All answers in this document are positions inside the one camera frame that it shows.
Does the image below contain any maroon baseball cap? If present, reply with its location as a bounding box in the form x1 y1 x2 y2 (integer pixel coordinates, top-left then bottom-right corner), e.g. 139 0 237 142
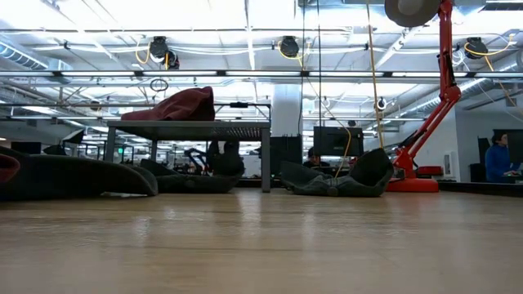
121 86 217 122
0 154 21 185

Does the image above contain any dark grey baseball cap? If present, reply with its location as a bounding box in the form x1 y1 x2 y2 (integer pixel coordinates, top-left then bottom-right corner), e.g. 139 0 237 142
279 147 396 198
0 145 159 202

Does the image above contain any black cabinet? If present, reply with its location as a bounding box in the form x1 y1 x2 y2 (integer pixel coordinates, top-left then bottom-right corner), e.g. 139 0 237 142
269 136 304 177

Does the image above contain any black background equipment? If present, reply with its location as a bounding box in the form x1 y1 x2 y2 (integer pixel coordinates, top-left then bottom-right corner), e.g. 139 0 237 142
183 140 246 176

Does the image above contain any person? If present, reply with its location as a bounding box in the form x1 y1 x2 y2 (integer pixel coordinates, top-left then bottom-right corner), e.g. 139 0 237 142
485 132 523 184
304 146 331 169

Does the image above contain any black monitor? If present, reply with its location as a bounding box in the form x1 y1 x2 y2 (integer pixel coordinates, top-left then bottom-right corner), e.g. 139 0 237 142
506 129 523 164
313 126 364 157

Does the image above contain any black baseball cap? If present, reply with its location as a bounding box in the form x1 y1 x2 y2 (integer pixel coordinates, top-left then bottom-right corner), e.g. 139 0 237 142
141 158 246 195

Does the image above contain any grey perforated metal shelf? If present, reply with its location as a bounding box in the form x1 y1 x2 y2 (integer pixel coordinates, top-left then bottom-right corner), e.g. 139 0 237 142
104 119 272 194

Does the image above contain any red desk lamp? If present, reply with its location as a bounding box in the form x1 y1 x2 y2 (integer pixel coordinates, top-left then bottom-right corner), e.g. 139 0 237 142
383 0 463 194

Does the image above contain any black ceiling cable reel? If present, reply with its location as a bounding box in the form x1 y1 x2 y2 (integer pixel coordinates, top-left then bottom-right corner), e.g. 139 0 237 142
149 35 181 70
279 35 301 58
465 36 489 60

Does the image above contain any yellow hanging cable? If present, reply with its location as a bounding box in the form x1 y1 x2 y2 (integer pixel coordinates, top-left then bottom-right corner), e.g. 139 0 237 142
365 0 386 150

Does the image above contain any black aluminium table frame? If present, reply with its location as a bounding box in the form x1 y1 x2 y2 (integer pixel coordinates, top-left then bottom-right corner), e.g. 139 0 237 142
235 177 523 198

